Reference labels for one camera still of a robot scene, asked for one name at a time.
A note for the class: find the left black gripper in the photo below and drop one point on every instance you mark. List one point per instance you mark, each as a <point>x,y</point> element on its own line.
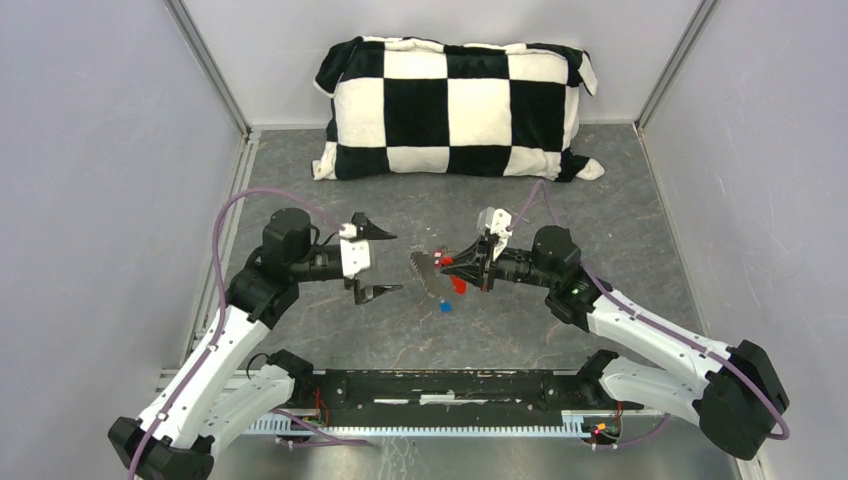
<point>368,293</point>

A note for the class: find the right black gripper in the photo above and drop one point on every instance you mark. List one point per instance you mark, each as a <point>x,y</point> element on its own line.
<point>478,261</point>

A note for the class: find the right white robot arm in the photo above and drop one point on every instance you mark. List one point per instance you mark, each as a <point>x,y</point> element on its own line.
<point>731,393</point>

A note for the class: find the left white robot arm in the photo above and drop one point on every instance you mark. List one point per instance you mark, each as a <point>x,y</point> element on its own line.
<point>182,432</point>

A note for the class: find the key with red tag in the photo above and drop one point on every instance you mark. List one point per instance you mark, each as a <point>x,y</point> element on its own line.
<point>438,256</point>

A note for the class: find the black and white checkered pillow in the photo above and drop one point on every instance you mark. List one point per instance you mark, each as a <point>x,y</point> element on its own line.
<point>412,105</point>

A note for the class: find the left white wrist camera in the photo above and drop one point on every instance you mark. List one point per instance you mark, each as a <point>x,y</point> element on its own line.
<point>355,251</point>

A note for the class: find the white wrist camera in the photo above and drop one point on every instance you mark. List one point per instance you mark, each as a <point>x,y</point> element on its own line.
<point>497,222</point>
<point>355,251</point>

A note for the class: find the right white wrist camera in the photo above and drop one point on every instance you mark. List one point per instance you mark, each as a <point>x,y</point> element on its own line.
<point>497,222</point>

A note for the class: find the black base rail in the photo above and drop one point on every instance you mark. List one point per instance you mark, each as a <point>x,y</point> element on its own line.
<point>448,397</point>

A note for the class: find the white toothed cable duct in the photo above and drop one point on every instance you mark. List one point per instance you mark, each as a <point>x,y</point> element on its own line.
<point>568,426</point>

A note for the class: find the left aluminium corner post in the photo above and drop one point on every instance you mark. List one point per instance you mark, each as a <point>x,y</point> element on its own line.
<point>192,35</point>

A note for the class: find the aluminium corner post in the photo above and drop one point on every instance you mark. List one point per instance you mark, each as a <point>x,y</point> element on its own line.
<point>192,35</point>
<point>675,62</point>

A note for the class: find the right aluminium corner post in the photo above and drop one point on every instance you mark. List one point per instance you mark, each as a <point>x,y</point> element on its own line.
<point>675,62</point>

